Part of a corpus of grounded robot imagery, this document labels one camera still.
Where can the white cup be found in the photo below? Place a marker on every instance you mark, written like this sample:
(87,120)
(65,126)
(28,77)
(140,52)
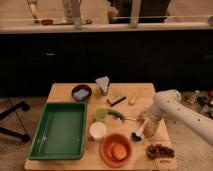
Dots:
(97,130)

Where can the small red dish on counter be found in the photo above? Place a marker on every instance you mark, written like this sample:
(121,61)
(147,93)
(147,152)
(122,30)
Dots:
(46,22)

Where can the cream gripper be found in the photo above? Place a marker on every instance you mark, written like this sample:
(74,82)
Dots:
(151,128)

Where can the grey wedge block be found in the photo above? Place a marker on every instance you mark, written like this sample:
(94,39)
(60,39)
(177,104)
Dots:
(103,84)

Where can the yellow banana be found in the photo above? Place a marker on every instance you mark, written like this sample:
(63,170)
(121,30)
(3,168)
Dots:
(134,98)

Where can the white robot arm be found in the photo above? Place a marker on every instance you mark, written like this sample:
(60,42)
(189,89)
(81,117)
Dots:
(168,102)

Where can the orange bowl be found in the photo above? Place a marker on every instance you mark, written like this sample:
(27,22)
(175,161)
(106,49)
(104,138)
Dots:
(106,149)

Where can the bunch of dark grapes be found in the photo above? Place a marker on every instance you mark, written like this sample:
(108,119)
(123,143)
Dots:
(159,151)

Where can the orange food piece in bowl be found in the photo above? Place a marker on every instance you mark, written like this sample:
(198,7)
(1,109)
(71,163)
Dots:
(119,151)

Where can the dark maroon bowl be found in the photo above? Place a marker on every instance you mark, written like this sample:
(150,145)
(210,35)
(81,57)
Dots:
(82,86)

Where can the green plastic tray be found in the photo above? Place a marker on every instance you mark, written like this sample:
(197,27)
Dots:
(60,133)

